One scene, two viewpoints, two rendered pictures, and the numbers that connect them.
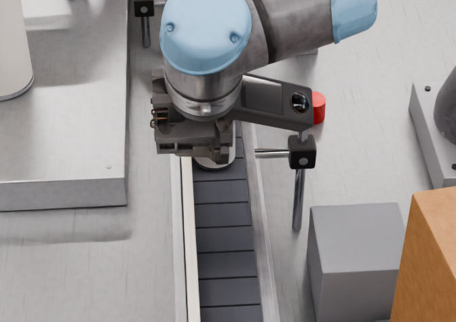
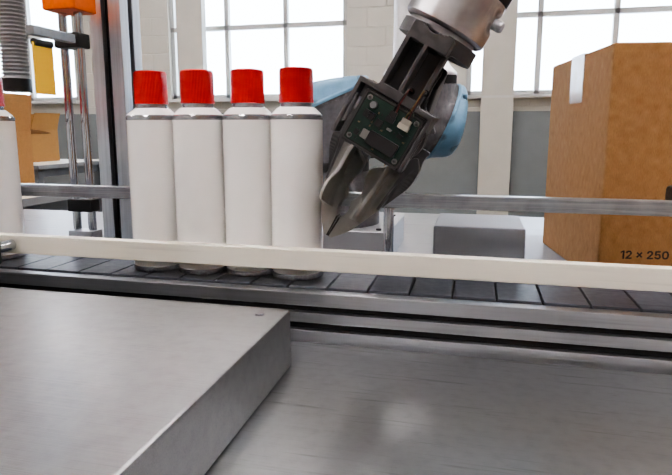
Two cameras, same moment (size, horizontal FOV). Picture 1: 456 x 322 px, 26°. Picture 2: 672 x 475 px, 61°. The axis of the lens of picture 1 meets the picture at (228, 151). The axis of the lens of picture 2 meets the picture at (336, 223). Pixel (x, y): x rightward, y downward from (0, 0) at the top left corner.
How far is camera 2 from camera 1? 1.11 m
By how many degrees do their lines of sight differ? 71
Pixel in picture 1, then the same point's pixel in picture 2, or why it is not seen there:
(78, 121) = (133, 322)
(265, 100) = not seen: hidden behind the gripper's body
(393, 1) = not seen: hidden behind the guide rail
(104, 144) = (209, 313)
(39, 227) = (283, 436)
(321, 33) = not seen: outside the picture
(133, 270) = (418, 375)
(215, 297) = (525, 291)
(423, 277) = (657, 93)
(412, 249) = (631, 87)
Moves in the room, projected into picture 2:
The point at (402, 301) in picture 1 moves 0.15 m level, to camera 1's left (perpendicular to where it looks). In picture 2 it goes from (624, 155) to (655, 162)
